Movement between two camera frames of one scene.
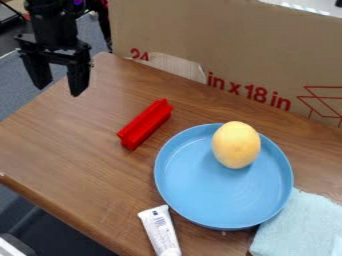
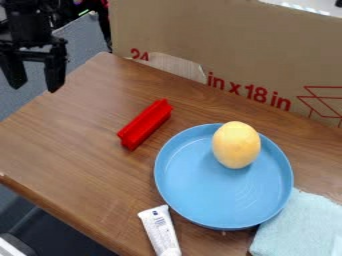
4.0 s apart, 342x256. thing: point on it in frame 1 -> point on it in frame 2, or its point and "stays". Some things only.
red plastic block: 136,131 stays
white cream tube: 160,228 stays
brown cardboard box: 268,53 stays
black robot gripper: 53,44 -> 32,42
